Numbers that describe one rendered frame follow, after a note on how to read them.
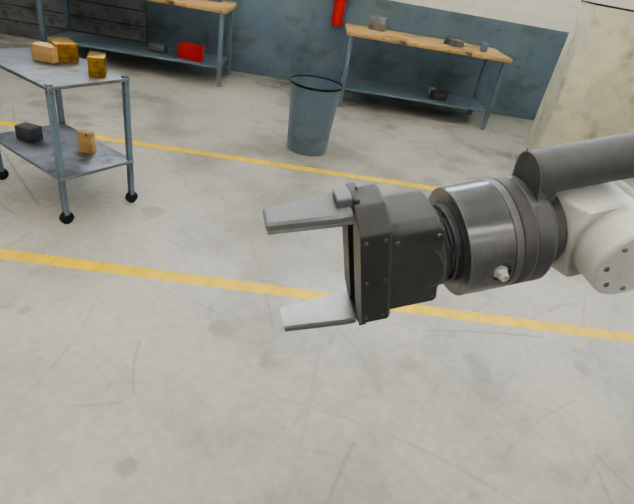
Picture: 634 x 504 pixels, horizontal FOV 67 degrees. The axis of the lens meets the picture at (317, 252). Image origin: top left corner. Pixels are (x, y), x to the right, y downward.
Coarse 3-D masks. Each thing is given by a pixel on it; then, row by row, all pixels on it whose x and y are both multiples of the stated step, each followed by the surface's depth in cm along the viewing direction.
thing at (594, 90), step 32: (576, 32) 484; (608, 32) 453; (576, 64) 471; (608, 64) 466; (544, 96) 538; (576, 96) 486; (608, 96) 480; (544, 128) 512; (576, 128) 501; (608, 128) 495
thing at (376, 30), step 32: (64, 0) 608; (160, 0) 546; (192, 0) 572; (64, 32) 615; (352, 32) 561; (384, 32) 600; (192, 64) 588; (416, 96) 621; (448, 96) 650; (480, 128) 624
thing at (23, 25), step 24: (0, 0) 629; (24, 0) 629; (48, 0) 628; (72, 0) 628; (96, 0) 627; (120, 0) 627; (144, 0) 627; (0, 24) 644; (24, 24) 644; (48, 24) 644; (72, 24) 643; (96, 24) 643; (120, 24) 642; (144, 24) 642
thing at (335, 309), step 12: (312, 300) 42; (324, 300) 42; (336, 300) 42; (348, 300) 41; (288, 312) 41; (300, 312) 41; (312, 312) 41; (324, 312) 41; (336, 312) 40; (348, 312) 40; (288, 324) 40; (300, 324) 40; (312, 324) 40; (324, 324) 40; (336, 324) 40
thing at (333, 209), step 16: (336, 192) 34; (272, 208) 34; (288, 208) 34; (304, 208) 34; (320, 208) 34; (336, 208) 33; (352, 208) 34; (272, 224) 33; (288, 224) 33; (304, 224) 33; (320, 224) 33; (336, 224) 33
